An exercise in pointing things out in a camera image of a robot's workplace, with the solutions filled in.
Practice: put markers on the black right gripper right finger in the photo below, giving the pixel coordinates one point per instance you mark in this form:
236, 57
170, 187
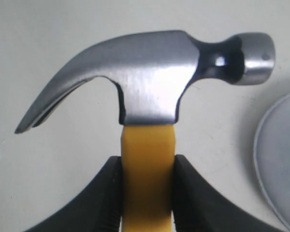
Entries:
198, 207

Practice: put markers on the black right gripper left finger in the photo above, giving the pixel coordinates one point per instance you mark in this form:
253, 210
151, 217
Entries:
97, 208

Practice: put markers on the yellow black claw hammer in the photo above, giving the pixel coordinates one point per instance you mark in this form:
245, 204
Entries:
151, 72

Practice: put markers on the round stainless steel plate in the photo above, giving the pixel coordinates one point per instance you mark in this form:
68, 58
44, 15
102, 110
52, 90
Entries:
271, 158

